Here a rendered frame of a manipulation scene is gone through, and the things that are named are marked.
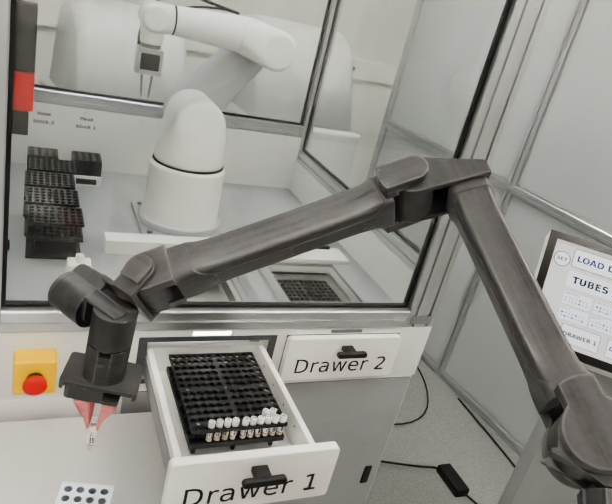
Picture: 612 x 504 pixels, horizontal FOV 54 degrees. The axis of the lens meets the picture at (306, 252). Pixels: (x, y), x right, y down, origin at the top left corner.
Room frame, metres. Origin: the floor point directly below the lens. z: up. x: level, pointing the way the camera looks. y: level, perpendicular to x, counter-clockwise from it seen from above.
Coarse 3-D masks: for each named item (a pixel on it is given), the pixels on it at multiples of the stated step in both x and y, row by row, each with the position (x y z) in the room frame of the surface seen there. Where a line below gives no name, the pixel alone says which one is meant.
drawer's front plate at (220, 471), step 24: (192, 456) 0.72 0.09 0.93; (216, 456) 0.73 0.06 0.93; (240, 456) 0.74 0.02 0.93; (264, 456) 0.76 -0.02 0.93; (288, 456) 0.78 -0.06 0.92; (312, 456) 0.80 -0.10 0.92; (336, 456) 0.82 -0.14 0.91; (168, 480) 0.69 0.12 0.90; (192, 480) 0.70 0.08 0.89; (216, 480) 0.72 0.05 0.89; (240, 480) 0.74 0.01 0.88; (288, 480) 0.78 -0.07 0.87
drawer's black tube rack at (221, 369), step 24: (192, 360) 1.00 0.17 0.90; (216, 360) 1.02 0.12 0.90; (240, 360) 1.04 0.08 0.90; (192, 384) 0.92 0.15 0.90; (216, 384) 0.95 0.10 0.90; (240, 384) 0.96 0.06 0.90; (264, 384) 0.98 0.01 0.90; (192, 408) 0.86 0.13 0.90; (216, 408) 0.87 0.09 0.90; (240, 408) 0.89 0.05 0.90
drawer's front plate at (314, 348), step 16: (304, 336) 1.14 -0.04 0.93; (320, 336) 1.16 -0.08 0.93; (336, 336) 1.18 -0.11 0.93; (352, 336) 1.20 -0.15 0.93; (368, 336) 1.22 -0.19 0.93; (384, 336) 1.23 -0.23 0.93; (288, 352) 1.12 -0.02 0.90; (304, 352) 1.14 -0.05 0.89; (320, 352) 1.15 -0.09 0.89; (336, 352) 1.17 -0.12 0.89; (368, 352) 1.21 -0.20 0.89; (384, 352) 1.23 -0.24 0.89; (288, 368) 1.12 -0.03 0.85; (304, 368) 1.14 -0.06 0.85; (352, 368) 1.20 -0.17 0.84; (368, 368) 1.22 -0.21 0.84; (384, 368) 1.24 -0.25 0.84
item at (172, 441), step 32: (160, 352) 1.02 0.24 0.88; (192, 352) 1.05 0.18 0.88; (224, 352) 1.09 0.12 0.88; (256, 352) 1.12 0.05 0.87; (160, 384) 0.91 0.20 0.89; (160, 416) 0.85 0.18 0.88; (288, 416) 0.94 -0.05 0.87; (160, 448) 0.81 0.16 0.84; (224, 448) 0.85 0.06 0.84; (256, 448) 0.87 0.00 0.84
